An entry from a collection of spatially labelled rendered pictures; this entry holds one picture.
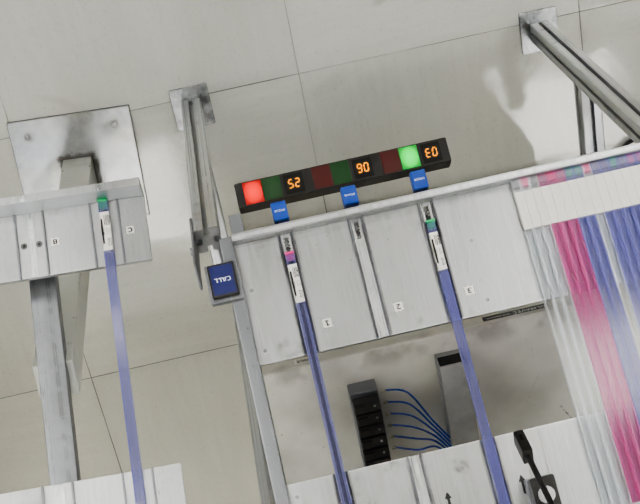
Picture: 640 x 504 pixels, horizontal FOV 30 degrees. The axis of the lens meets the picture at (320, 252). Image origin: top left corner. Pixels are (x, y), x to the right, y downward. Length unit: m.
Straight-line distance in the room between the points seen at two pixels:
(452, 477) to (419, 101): 1.03
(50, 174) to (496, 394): 1.03
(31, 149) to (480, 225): 1.06
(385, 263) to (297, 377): 0.35
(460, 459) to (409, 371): 0.37
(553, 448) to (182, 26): 1.16
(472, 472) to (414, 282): 0.29
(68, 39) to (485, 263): 1.04
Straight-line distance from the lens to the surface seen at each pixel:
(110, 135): 2.52
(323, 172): 1.87
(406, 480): 1.77
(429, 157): 1.89
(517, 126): 2.65
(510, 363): 2.16
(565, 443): 1.80
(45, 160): 2.55
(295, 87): 2.52
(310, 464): 2.19
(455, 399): 2.11
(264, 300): 1.81
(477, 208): 1.86
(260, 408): 1.77
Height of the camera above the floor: 2.37
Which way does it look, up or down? 63 degrees down
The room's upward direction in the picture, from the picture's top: 163 degrees clockwise
